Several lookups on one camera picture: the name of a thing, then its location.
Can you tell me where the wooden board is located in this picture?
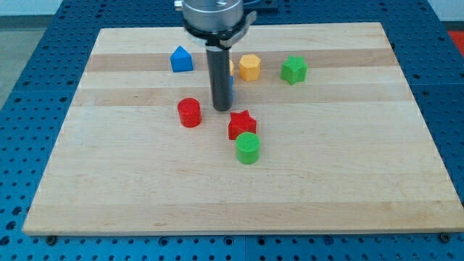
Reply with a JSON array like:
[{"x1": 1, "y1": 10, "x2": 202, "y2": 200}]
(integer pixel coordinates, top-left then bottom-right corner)
[{"x1": 23, "y1": 22, "x2": 463, "y2": 236}]

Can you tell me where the blue cube block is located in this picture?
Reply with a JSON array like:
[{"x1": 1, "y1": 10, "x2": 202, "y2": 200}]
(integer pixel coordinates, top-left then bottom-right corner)
[{"x1": 230, "y1": 75, "x2": 234, "y2": 103}]

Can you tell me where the red star block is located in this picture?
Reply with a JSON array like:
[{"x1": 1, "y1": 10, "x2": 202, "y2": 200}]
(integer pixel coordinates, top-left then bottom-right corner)
[{"x1": 228, "y1": 110, "x2": 257, "y2": 140}]

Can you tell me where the silver cylindrical robot flange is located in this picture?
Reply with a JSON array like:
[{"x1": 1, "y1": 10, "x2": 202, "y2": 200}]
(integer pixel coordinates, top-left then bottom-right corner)
[{"x1": 174, "y1": 0, "x2": 257, "y2": 49}]

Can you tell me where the green star block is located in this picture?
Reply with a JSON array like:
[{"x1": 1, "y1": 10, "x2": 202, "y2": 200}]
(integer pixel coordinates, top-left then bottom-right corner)
[{"x1": 281, "y1": 55, "x2": 307, "y2": 85}]

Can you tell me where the red cylinder block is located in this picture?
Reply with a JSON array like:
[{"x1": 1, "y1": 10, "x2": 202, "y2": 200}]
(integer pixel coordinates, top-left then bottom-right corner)
[{"x1": 177, "y1": 97, "x2": 202, "y2": 128}]

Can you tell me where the blue triangular prism block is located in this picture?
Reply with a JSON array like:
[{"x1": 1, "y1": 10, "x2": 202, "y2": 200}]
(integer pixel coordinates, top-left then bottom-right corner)
[{"x1": 170, "y1": 46, "x2": 194, "y2": 73}]

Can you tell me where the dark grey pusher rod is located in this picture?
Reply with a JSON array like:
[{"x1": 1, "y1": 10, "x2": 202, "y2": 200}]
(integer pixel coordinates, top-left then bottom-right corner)
[{"x1": 206, "y1": 49, "x2": 232, "y2": 112}]

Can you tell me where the green cylinder block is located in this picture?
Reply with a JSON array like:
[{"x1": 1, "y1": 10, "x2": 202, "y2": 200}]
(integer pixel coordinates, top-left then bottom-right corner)
[{"x1": 236, "y1": 132, "x2": 261, "y2": 165}]

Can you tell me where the yellow hexagon block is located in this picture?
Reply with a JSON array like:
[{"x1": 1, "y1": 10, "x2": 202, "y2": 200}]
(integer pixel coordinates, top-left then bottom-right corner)
[{"x1": 239, "y1": 54, "x2": 261, "y2": 81}]

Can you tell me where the yellow block behind rod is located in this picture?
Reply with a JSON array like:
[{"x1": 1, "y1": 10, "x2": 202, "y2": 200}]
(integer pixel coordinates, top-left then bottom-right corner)
[{"x1": 229, "y1": 60, "x2": 235, "y2": 76}]

